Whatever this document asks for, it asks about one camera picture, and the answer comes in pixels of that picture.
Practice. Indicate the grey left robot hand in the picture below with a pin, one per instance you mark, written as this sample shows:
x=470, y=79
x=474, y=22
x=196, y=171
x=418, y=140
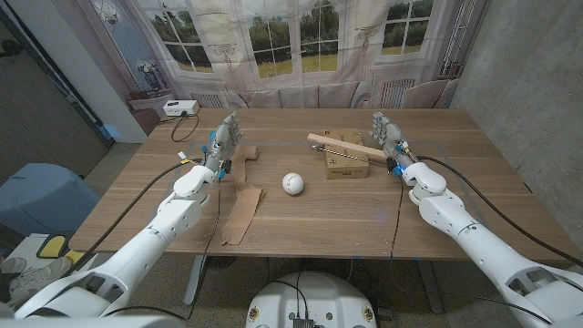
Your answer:
x=223, y=141

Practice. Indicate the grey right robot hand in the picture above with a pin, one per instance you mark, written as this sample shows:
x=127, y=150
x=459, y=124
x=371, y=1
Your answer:
x=389, y=136

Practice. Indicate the wooden stick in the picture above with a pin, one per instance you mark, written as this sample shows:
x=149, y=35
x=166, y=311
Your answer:
x=337, y=143

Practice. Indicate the tan fabric arm wrap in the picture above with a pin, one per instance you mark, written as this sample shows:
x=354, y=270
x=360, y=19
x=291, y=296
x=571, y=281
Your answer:
x=243, y=214

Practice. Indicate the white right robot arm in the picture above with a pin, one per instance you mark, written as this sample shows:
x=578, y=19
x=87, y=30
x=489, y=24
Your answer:
x=478, y=241

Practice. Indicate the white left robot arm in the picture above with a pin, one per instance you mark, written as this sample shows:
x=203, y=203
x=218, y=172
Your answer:
x=136, y=250

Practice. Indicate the brown cardboard box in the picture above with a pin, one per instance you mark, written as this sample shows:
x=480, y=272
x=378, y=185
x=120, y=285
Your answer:
x=346, y=169

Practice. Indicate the white power adapter box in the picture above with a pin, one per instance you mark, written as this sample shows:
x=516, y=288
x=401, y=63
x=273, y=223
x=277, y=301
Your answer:
x=180, y=107

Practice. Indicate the white ball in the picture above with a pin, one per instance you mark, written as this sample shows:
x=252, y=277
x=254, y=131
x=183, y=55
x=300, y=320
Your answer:
x=293, y=184

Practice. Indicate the printed window backdrop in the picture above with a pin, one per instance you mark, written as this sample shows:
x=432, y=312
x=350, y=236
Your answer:
x=319, y=27

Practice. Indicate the white table leg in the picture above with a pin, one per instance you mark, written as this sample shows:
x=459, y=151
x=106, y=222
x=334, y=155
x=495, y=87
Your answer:
x=196, y=278
x=430, y=287

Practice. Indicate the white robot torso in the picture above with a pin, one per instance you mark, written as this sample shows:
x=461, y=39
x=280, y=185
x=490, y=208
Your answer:
x=319, y=300

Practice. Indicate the blue bin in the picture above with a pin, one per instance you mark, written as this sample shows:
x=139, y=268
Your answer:
x=41, y=196

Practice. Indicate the yellow and black floor object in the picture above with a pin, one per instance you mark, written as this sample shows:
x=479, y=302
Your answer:
x=52, y=246

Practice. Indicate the white sneakers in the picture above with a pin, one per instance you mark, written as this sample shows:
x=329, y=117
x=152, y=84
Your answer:
x=32, y=278

